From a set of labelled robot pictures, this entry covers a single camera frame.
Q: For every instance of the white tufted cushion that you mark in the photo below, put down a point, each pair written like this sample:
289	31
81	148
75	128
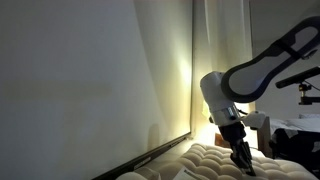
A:
213	163

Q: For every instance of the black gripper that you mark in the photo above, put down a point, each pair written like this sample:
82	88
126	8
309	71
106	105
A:
233	133

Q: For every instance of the white bed sheet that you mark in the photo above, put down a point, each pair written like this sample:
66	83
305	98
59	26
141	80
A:
300	123

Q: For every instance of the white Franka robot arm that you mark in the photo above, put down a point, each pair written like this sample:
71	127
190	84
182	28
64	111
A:
250	80

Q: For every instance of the pale sheer curtain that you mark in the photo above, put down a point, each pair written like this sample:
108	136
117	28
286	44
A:
220	40

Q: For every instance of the long white box with label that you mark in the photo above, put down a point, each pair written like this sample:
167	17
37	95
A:
190	175

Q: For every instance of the black fabric pile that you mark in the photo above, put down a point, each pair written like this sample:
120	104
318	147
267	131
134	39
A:
293	146

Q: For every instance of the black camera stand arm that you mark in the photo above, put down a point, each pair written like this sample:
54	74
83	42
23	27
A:
296	78

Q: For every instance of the black baseboard strip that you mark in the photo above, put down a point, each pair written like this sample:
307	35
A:
143	159

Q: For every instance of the brown wooden board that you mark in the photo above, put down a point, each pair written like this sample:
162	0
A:
265	140

